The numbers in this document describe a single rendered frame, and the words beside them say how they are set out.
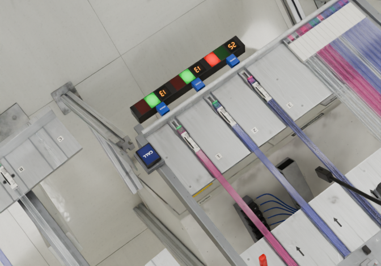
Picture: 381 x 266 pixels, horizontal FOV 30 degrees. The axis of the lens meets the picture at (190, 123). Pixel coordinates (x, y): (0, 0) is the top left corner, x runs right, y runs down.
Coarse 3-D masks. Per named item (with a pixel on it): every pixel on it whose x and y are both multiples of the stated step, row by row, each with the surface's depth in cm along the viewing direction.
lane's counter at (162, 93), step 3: (162, 87) 181; (165, 87) 181; (156, 90) 180; (159, 90) 180; (162, 90) 180; (165, 90) 180; (168, 90) 180; (156, 93) 180; (159, 93) 180; (162, 93) 180; (165, 93) 180; (168, 93) 180; (171, 93) 180; (159, 96) 180; (162, 96) 180; (165, 96) 179; (162, 99) 179
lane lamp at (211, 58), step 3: (210, 54) 184; (213, 54) 184; (204, 57) 184; (207, 57) 184; (210, 57) 183; (213, 57) 183; (216, 57) 183; (207, 60) 183; (210, 60) 183; (213, 60) 183; (216, 60) 183; (219, 60) 183; (210, 63) 183; (213, 63) 183; (216, 63) 183
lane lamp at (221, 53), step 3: (219, 48) 184; (222, 48) 184; (213, 51) 184; (216, 51) 184; (219, 51) 184; (222, 51) 184; (225, 51) 184; (216, 54) 184; (219, 54) 184; (222, 54) 184; (225, 54) 184; (228, 54) 183; (219, 57) 183; (222, 57) 183; (225, 57) 183
